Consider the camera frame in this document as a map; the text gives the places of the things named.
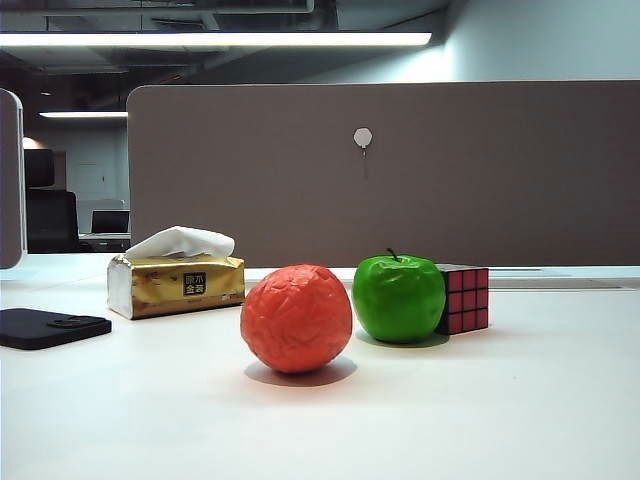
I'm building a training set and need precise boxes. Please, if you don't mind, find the green apple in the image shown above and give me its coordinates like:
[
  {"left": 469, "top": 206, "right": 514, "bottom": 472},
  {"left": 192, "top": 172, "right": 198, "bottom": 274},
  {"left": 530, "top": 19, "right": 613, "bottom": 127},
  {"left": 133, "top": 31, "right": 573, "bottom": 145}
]
[{"left": 351, "top": 247, "right": 447, "bottom": 344}]

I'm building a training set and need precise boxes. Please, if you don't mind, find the orange crinkled ball fruit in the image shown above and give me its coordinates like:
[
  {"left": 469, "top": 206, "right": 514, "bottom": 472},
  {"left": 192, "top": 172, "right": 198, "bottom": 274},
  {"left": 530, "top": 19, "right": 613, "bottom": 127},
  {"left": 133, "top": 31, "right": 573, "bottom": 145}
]
[{"left": 239, "top": 263, "right": 354, "bottom": 375}]

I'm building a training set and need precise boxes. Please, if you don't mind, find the Rubik's cube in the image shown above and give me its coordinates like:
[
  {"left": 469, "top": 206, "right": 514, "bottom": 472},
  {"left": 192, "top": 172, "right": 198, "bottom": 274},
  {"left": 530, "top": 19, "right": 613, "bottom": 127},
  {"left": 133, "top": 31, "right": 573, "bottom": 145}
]
[{"left": 433, "top": 263, "right": 490, "bottom": 336}]

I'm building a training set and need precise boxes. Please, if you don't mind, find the white round adhesive hook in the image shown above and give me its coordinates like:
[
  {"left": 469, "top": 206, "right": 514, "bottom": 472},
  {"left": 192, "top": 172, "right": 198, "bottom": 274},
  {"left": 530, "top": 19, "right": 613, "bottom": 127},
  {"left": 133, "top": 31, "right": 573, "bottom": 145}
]
[{"left": 352, "top": 127, "right": 374, "bottom": 159}]

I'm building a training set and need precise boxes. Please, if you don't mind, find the large brown desk partition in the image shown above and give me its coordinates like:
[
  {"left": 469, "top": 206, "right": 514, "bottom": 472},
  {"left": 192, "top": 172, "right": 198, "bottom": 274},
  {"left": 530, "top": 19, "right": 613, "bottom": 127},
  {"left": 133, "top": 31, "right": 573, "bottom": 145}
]
[{"left": 126, "top": 79, "right": 640, "bottom": 269}]

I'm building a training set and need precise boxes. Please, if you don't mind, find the gold tissue pack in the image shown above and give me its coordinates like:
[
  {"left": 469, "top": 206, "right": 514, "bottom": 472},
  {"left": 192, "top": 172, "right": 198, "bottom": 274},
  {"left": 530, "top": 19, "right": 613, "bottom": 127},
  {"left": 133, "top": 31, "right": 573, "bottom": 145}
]
[{"left": 106, "top": 225, "right": 246, "bottom": 320}]

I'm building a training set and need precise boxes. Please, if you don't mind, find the dark laptop screen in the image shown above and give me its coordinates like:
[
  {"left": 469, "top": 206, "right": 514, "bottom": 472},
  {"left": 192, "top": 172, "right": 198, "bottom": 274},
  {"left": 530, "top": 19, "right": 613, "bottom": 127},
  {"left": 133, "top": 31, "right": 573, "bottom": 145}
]
[{"left": 89, "top": 209, "right": 131, "bottom": 235}]

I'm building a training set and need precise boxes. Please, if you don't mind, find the long ceiling light strip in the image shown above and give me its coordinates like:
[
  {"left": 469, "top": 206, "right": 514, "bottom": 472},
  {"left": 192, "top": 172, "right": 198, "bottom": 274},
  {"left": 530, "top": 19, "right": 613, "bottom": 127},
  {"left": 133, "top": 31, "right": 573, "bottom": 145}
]
[{"left": 0, "top": 31, "right": 433, "bottom": 48}]

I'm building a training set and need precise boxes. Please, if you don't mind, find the white background desk screen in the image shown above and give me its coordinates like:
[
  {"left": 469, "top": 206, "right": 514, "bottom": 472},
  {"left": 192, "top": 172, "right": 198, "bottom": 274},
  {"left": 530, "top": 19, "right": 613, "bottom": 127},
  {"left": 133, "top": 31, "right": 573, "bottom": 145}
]
[{"left": 76, "top": 199, "right": 126, "bottom": 235}]

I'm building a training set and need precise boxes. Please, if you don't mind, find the short ceiling light strip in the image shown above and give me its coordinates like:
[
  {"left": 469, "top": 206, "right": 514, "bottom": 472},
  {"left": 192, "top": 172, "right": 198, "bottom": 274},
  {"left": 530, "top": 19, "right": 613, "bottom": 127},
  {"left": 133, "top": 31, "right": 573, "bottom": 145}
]
[{"left": 38, "top": 110, "right": 129, "bottom": 119}]

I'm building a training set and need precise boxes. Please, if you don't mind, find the black office chair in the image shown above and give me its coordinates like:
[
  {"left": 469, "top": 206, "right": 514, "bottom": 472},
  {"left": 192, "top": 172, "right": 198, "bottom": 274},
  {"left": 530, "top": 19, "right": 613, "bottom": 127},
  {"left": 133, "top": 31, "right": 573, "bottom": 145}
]
[{"left": 23, "top": 148, "right": 81, "bottom": 254}]

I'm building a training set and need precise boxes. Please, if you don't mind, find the black smartphone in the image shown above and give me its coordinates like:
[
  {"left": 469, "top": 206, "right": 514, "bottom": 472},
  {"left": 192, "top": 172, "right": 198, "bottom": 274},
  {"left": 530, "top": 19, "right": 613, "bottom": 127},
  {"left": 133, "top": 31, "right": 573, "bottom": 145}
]
[{"left": 0, "top": 307, "right": 113, "bottom": 351}]

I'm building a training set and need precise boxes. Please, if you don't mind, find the small brown desk partition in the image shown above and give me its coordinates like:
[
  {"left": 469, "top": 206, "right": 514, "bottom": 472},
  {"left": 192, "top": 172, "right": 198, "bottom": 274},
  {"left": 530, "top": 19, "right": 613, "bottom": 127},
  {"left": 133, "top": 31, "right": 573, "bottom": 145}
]
[{"left": 0, "top": 87, "right": 26, "bottom": 270}]

